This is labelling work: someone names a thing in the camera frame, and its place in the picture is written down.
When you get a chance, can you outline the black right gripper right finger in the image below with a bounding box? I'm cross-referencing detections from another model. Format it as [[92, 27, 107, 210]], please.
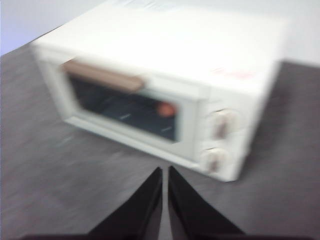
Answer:
[[168, 165, 247, 240]]

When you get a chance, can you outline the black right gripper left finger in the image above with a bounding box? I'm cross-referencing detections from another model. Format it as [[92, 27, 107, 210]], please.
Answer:
[[86, 166, 164, 240]]

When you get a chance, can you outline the brown egg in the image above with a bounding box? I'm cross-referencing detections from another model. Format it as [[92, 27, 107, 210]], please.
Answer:
[[154, 100, 176, 118]]

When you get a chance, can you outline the cream oven knob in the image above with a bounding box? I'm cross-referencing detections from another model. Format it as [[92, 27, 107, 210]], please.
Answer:
[[200, 146, 230, 175], [209, 108, 239, 140]]

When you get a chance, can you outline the cream Toshiba toaster oven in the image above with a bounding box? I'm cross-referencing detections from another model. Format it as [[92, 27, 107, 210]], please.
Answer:
[[31, 0, 291, 183]]

